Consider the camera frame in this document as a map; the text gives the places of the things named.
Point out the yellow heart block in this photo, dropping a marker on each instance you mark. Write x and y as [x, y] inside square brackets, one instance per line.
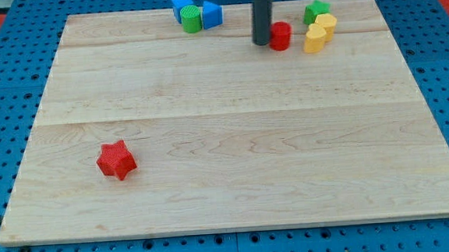
[315, 39]

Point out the red cylinder block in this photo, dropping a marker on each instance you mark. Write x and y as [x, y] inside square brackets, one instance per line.
[280, 34]

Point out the yellow hexagon block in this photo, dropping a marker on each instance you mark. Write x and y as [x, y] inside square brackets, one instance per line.
[328, 22]

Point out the blue cube block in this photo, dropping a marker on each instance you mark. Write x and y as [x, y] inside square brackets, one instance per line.
[177, 6]

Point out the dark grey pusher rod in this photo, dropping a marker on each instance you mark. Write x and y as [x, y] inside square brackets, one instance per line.
[261, 21]

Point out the light wooden board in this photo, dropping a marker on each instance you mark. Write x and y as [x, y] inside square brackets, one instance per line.
[227, 136]

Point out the red star block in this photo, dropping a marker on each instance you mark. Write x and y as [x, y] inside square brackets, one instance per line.
[116, 160]

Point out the green cylinder block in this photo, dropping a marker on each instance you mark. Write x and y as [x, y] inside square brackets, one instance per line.
[191, 20]

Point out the green star block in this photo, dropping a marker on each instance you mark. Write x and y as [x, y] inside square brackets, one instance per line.
[317, 7]

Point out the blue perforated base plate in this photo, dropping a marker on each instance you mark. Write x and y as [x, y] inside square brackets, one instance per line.
[28, 41]

